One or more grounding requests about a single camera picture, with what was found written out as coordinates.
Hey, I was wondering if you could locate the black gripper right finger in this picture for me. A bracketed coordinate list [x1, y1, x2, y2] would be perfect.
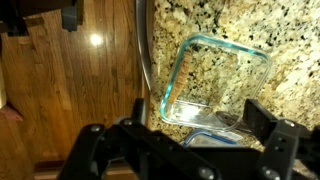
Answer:
[242, 99, 277, 140]

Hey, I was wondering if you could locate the clear glass baking dish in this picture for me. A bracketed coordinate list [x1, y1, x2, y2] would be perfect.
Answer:
[159, 34, 272, 131]

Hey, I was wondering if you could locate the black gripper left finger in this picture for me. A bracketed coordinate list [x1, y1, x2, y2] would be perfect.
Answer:
[131, 98, 146, 125]

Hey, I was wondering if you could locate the blue-rimmed container lid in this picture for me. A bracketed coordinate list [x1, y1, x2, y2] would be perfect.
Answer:
[181, 130, 239, 148]

